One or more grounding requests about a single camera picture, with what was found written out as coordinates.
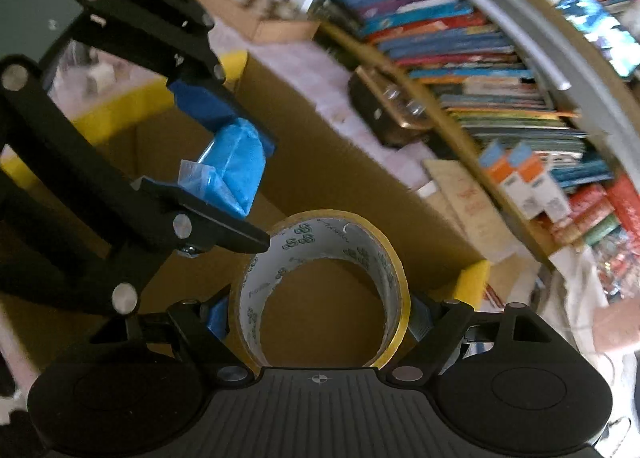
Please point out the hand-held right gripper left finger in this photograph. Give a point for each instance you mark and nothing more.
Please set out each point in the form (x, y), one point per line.
(217, 318)

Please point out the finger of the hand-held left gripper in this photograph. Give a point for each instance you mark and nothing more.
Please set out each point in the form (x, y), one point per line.
(210, 225)
(200, 102)

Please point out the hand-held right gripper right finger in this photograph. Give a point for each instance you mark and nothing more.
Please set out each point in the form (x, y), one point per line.
(419, 318)

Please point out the blue plastic packet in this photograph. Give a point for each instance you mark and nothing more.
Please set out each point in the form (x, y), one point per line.
(237, 162)

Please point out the clear packing tape roll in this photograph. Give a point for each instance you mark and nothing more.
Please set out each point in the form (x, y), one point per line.
(320, 238)

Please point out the yellow cardboard box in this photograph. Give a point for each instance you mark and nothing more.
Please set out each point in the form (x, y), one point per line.
(325, 172)

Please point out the wooden chessboard box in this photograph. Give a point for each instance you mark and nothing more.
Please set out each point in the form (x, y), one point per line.
(250, 7)

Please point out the pink checkered tablecloth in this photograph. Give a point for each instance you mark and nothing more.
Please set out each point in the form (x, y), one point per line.
(320, 87)

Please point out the white orange-bordered table mat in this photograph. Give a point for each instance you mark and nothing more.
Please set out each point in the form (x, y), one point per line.
(470, 208)

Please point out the pile of white papers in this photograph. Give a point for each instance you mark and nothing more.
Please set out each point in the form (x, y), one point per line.
(575, 298)

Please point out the orange white carton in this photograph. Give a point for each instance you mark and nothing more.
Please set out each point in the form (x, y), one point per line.
(510, 177)
(547, 188)

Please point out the dark wooden holder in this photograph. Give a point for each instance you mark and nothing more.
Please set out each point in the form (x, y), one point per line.
(380, 107)

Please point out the red printed packets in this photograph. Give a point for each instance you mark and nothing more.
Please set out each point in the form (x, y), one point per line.
(600, 218)

